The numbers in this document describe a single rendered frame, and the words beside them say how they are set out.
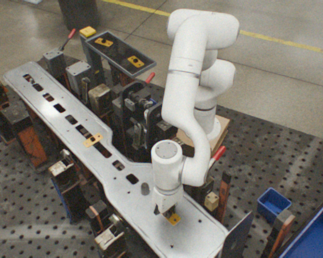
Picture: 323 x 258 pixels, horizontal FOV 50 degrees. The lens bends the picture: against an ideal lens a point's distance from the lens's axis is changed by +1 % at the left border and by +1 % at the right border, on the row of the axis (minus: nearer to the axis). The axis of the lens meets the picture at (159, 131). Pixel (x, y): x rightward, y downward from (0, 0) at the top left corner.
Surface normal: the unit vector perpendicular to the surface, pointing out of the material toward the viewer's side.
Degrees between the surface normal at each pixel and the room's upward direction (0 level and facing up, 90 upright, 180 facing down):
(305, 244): 0
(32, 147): 90
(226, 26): 58
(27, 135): 90
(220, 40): 84
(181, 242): 0
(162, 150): 0
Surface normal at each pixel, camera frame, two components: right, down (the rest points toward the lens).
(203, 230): -0.04, -0.68
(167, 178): -0.15, 0.73
